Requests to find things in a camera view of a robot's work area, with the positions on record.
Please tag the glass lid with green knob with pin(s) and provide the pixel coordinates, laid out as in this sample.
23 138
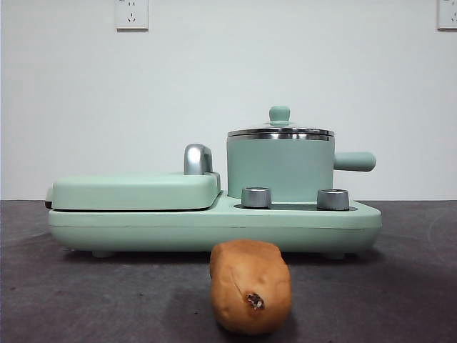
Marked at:
280 114

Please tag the brown potato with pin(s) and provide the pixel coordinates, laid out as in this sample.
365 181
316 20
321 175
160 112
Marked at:
246 289

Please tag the silver control knob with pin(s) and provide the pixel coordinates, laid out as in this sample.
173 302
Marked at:
256 197
332 199

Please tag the mint green breakfast machine base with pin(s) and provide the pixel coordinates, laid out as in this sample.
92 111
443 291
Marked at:
178 228

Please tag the white wall socket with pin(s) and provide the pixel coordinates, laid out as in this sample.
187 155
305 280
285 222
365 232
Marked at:
131 16
448 16

